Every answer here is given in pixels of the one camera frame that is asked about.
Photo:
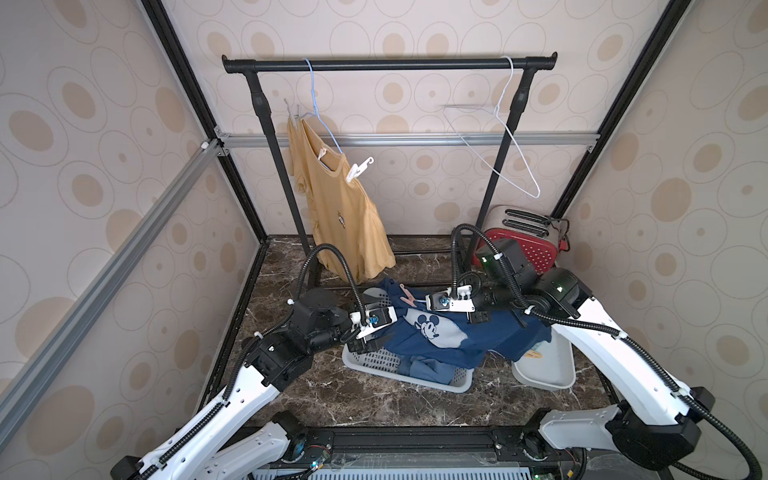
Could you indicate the red toaster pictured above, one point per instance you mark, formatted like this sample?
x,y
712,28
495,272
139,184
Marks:
x,y
529,241

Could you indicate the dark blue t-shirt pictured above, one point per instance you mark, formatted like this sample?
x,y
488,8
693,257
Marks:
x,y
449,337

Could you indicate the white wire hanger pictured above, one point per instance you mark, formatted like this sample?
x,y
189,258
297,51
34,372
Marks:
x,y
495,112

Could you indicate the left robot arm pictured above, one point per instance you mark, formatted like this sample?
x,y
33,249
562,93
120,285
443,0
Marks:
x,y
268,364

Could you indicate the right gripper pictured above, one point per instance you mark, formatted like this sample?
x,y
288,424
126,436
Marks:
x,y
477,310

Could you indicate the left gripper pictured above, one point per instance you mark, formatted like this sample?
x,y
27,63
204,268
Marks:
x,y
365,343

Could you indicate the white plastic basket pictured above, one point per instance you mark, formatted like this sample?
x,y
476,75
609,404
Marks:
x,y
385,364

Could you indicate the tan yellow t-shirt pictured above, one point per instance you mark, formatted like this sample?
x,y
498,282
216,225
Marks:
x,y
340,212

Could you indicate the black clothes rack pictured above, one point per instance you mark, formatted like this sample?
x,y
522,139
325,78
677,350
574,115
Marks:
x,y
251,69

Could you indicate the clear grey clothespin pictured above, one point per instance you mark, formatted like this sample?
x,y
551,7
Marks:
x,y
293,112

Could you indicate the salmon pink clothespin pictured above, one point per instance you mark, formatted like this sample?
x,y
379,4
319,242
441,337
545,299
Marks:
x,y
407,297

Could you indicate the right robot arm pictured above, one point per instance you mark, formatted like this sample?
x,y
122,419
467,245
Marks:
x,y
656,422

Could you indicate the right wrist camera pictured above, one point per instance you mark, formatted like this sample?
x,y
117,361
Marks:
x,y
458,300

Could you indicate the white clothespin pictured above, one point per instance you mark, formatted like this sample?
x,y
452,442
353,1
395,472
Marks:
x,y
357,169

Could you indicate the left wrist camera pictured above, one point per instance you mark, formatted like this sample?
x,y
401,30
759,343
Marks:
x,y
374,318

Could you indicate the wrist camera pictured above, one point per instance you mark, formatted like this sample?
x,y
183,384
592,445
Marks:
x,y
458,300
374,318

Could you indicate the white plastic bin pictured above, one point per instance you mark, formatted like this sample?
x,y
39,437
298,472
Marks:
x,y
548,365

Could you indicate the slate blue t-shirt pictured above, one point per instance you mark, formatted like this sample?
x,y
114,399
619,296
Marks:
x,y
426,369

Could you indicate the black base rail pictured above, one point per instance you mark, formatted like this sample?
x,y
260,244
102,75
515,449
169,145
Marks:
x,y
448,453

